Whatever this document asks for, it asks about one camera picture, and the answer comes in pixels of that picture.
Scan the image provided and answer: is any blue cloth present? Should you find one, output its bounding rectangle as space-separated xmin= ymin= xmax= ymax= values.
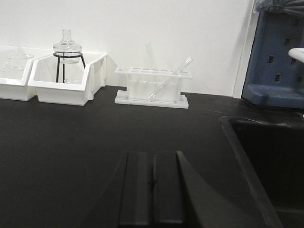
xmin=253 ymin=0 xmax=304 ymax=17

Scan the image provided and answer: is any upright glass test tube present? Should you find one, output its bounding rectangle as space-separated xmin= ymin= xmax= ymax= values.
xmin=145 ymin=43 xmax=157 ymax=70

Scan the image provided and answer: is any black sink basin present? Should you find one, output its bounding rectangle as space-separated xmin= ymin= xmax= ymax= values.
xmin=220 ymin=117 xmax=304 ymax=228

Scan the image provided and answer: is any white faucet spout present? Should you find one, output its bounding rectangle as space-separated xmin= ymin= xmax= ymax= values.
xmin=288 ymin=48 xmax=304 ymax=63

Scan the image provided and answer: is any glass beaker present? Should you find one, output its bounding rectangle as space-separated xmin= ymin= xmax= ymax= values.
xmin=1 ymin=47 xmax=34 ymax=72

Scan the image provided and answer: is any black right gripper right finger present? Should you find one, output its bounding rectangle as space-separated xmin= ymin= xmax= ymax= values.
xmin=152 ymin=152 xmax=186 ymax=225

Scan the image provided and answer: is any leaning glass test tube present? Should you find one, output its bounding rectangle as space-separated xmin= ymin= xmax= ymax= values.
xmin=148 ymin=57 xmax=193 ymax=102

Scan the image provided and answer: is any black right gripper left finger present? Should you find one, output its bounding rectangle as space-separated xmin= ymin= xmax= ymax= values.
xmin=118 ymin=152 xmax=152 ymax=225

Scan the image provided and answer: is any blue pegboard drying rack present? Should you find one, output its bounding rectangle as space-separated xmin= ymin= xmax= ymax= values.
xmin=242 ymin=12 xmax=304 ymax=109

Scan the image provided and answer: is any black wire tripod stand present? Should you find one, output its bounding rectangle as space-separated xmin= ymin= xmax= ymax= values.
xmin=53 ymin=51 xmax=86 ymax=83

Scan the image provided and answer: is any glass flask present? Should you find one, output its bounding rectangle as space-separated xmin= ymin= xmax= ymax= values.
xmin=53 ymin=29 xmax=82 ymax=64

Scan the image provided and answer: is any white storage bin with beaker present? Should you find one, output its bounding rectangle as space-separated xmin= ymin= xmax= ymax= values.
xmin=0 ymin=46 xmax=51 ymax=101

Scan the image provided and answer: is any white test tube rack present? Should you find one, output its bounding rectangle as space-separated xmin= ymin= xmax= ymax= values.
xmin=114 ymin=66 xmax=192 ymax=109

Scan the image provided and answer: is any white storage bin with flask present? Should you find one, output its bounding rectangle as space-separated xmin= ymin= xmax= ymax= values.
xmin=28 ymin=53 xmax=107 ymax=106

